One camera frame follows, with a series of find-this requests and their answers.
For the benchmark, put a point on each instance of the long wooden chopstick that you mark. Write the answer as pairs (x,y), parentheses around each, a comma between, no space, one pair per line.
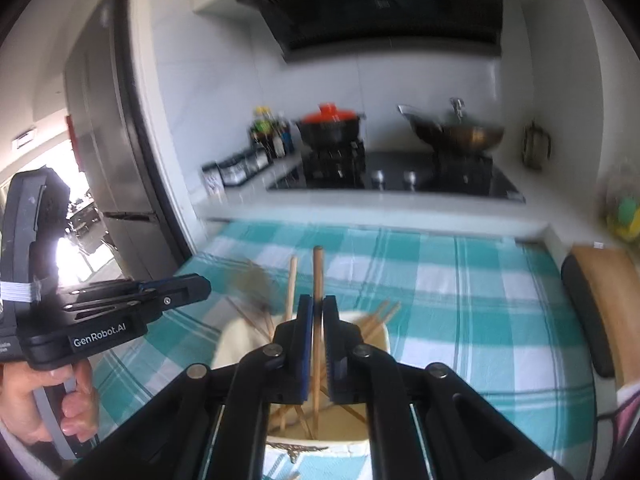
(318,270)
(292,280)

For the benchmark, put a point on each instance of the person's left hand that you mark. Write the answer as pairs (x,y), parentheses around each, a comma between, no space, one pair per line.
(20,400)

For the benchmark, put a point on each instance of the yellow green sponge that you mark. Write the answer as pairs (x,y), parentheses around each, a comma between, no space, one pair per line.
(625,217)

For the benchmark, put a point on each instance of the rack of small spice jars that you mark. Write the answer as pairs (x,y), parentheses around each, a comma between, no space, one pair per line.
(245,165)

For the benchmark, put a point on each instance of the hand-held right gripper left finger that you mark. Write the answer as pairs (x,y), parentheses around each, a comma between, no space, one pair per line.
(306,355)

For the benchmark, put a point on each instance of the cluster of dark seasoning bottles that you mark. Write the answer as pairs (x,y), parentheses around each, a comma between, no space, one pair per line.
(270,132)

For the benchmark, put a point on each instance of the grey two-door fridge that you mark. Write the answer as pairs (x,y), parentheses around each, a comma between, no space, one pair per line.
(110,160)

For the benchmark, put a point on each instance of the dark metal wok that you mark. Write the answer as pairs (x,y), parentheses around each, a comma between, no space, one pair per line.
(455,132)

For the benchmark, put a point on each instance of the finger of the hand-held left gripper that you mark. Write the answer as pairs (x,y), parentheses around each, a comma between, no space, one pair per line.
(180,287)

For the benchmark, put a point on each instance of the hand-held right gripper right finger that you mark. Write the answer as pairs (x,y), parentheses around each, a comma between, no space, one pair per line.
(331,355)

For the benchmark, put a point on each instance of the wooden chair with black edge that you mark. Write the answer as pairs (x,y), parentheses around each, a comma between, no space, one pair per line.
(610,300)

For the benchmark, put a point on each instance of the black gas stove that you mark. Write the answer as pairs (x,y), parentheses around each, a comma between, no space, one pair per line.
(400,180)

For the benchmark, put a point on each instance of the thin bamboo chopstick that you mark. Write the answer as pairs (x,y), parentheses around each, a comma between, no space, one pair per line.
(387,317)
(377,312)

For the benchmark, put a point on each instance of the white kitchen counter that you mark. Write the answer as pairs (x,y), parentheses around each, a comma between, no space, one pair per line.
(250,200)

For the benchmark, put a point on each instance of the red wall hanging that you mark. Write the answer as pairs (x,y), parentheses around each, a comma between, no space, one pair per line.
(72,132)

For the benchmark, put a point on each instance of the teal white checked tablecloth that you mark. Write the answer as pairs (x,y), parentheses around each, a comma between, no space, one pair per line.
(450,310)

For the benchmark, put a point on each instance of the pink white clothing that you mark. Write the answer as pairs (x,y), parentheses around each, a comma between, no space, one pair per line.
(629,412)

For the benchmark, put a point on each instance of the black range hood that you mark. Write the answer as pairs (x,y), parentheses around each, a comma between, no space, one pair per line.
(380,5)

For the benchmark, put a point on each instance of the black pot with orange lid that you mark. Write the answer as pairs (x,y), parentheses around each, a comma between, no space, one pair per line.
(327,125)

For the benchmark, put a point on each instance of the cream wooden utensil box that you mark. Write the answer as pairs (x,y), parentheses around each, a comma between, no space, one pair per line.
(240,345)

